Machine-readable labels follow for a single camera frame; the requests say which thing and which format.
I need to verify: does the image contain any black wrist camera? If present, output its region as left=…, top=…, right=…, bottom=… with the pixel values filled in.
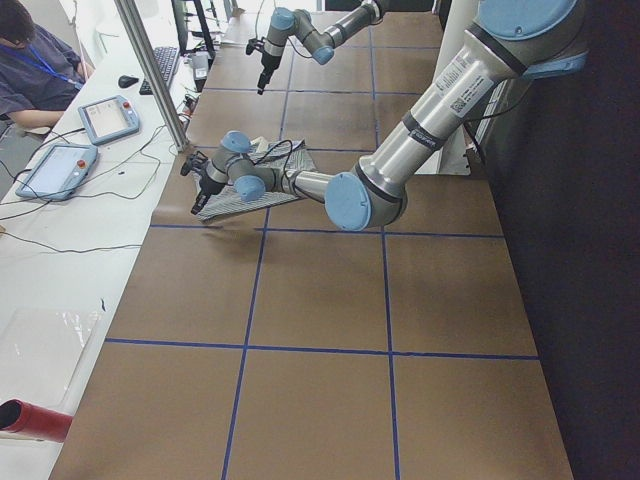
left=245, top=37, right=264, bottom=55
left=180, top=151, right=209, bottom=176

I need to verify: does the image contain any black keyboard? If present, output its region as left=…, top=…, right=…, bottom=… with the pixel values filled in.
left=153, top=46, right=180, bottom=89

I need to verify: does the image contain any far teach pendant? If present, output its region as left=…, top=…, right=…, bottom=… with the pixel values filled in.
left=78, top=95, right=140, bottom=146

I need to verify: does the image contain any clear plastic bag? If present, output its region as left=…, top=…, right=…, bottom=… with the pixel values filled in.
left=1, top=308, right=102, bottom=408

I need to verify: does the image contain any seated person in blue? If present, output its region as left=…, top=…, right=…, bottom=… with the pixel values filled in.
left=1, top=1, right=94, bottom=130

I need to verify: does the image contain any brown paper table cover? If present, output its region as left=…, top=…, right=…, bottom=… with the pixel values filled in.
left=49, top=12, right=576, bottom=480

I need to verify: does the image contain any aluminium frame post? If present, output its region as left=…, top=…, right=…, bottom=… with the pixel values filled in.
left=114, top=0, right=188, bottom=153

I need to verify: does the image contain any black computer mouse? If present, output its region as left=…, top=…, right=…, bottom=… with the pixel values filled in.
left=118, top=75, right=139, bottom=89

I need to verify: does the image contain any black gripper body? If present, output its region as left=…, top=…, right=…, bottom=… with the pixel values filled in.
left=259, top=52, right=280, bottom=83
left=198, top=170, right=223, bottom=200

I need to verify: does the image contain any red cylinder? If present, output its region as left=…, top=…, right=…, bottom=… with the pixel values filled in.
left=1, top=399, right=73, bottom=443

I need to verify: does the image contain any striped polo shirt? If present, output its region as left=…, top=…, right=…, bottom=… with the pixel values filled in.
left=195, top=131, right=316, bottom=221

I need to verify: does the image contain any near teach pendant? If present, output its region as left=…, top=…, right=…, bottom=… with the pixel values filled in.
left=16, top=143, right=98, bottom=201

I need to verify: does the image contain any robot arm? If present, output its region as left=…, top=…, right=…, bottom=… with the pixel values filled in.
left=246, top=0, right=390, bottom=95
left=180, top=1, right=587, bottom=231

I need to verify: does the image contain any teach pendant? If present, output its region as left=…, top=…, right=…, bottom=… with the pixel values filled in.
left=16, top=143, right=98, bottom=201
left=78, top=95, right=140, bottom=146

